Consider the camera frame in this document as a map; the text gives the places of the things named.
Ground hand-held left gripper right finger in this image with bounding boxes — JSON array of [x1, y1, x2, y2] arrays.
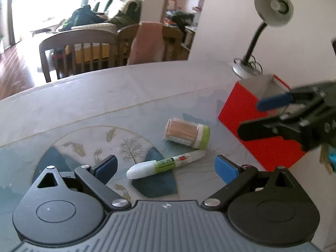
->
[[201, 155, 302, 211]]

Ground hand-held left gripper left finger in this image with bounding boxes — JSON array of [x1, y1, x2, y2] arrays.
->
[[28, 155, 131, 211]]

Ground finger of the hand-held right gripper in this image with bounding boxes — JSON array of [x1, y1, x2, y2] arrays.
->
[[238, 115, 315, 142], [257, 80, 336, 111]]

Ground red cardboard box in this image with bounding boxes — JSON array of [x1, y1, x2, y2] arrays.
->
[[218, 73, 309, 172]]

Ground white green glue pen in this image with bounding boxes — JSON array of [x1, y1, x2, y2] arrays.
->
[[126, 150, 206, 180]]

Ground green lid toothpick jar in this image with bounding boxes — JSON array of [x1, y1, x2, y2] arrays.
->
[[163, 117, 211, 150]]

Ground grey desk lamp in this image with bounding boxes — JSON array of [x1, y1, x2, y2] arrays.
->
[[232, 0, 294, 80]]

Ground brown wooden chair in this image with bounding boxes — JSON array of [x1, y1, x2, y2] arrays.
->
[[117, 24, 189, 66]]

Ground yellow cloth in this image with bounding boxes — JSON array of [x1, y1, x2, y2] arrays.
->
[[65, 43, 111, 63]]

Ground colourful clothes pile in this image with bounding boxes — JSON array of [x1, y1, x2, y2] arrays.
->
[[164, 10, 202, 32]]

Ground pink cloth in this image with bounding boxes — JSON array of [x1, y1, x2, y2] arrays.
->
[[127, 22, 164, 66]]

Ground dark wooden chair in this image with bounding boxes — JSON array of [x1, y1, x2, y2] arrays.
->
[[39, 29, 118, 83]]

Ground sofa with white cushions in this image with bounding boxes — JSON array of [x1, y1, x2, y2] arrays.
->
[[71, 0, 142, 32]]

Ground dark clothes pile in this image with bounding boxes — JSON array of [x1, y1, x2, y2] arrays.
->
[[59, 5, 105, 30]]

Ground black lamp cable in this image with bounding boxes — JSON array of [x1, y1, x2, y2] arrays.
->
[[247, 55, 263, 74]]

